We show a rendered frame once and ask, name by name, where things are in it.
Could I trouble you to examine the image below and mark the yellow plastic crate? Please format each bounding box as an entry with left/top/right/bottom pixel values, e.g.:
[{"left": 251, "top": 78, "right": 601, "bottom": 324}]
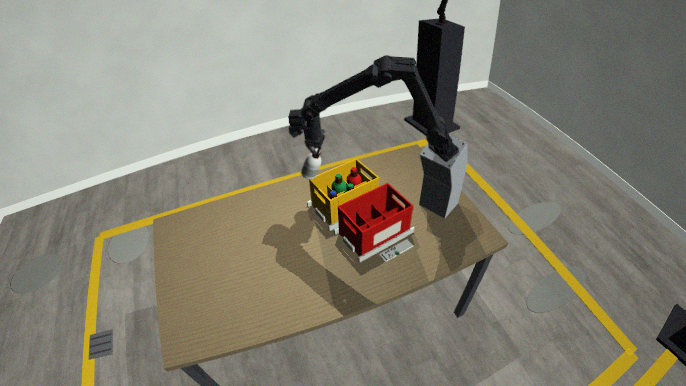
[{"left": 309, "top": 161, "right": 377, "bottom": 225}]

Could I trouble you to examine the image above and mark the white paper strip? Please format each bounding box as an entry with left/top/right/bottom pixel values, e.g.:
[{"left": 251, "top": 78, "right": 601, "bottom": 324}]
[{"left": 379, "top": 239, "right": 413, "bottom": 262}]

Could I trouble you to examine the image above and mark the red plastic crate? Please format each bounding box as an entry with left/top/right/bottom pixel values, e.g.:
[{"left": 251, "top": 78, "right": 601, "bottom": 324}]
[{"left": 338, "top": 186, "right": 411, "bottom": 257}]

